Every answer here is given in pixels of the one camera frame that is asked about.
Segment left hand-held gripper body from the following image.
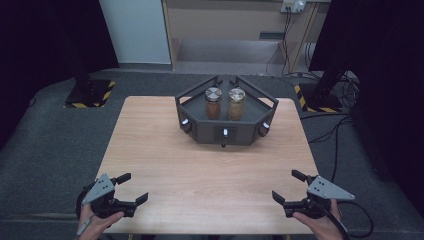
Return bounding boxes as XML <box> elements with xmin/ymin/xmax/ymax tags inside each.
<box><xmin>81</xmin><ymin>172</ymin><xmax>138</xmax><ymax>220</ymax></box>

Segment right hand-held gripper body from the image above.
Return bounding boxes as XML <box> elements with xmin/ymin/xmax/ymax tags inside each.
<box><xmin>282</xmin><ymin>175</ymin><xmax>356</xmax><ymax>220</ymax></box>

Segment black corner rack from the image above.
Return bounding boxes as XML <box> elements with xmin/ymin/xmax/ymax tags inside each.
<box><xmin>174</xmin><ymin>75</ymin><xmax>280</xmax><ymax>149</ymax></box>

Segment yellowish jar with silver lid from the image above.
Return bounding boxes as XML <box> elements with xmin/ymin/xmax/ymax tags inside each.
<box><xmin>227</xmin><ymin>86</ymin><xmax>248</xmax><ymax>122</ymax></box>

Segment reddish-brown jar with silver lid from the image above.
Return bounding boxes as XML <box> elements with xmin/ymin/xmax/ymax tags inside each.
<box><xmin>203</xmin><ymin>86</ymin><xmax>224</xmax><ymax>121</ymax></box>

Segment person's left hand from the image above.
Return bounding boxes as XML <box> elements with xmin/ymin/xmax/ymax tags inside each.
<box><xmin>76</xmin><ymin>202</ymin><xmax>125</xmax><ymax>240</ymax></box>

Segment person's right hand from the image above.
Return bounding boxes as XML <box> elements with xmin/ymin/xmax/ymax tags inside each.
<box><xmin>292</xmin><ymin>199</ymin><xmax>343</xmax><ymax>240</ymax></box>

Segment black stand with striped base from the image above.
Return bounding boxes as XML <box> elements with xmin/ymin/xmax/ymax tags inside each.
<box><xmin>293</xmin><ymin>56</ymin><xmax>352</xmax><ymax>114</ymax></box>
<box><xmin>63</xmin><ymin>49</ymin><xmax>117</xmax><ymax>109</ymax></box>

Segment dark curtain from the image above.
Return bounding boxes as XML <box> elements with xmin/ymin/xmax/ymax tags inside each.
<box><xmin>307</xmin><ymin>0</ymin><xmax>424</xmax><ymax>216</ymax></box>
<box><xmin>0</xmin><ymin>0</ymin><xmax>120</xmax><ymax>149</ymax></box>

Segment white panel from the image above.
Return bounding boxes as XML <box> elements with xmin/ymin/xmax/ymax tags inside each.
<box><xmin>97</xmin><ymin>0</ymin><xmax>173</xmax><ymax>65</ymax></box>

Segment wooden cabinet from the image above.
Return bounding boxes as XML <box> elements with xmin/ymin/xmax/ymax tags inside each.
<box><xmin>161</xmin><ymin>0</ymin><xmax>332</xmax><ymax>74</ymax></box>

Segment white power strip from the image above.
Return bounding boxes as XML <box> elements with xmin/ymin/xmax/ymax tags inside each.
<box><xmin>280</xmin><ymin>0</ymin><xmax>307</xmax><ymax>15</ymax></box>

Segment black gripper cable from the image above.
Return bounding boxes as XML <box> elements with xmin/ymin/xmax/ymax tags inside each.
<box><xmin>74</xmin><ymin>182</ymin><xmax>97</xmax><ymax>219</ymax></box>
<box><xmin>326</xmin><ymin>199</ymin><xmax>375</xmax><ymax>240</ymax></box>

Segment black floor cables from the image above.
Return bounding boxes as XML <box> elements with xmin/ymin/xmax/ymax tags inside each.
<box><xmin>299</xmin><ymin>112</ymin><xmax>355</xmax><ymax>184</ymax></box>

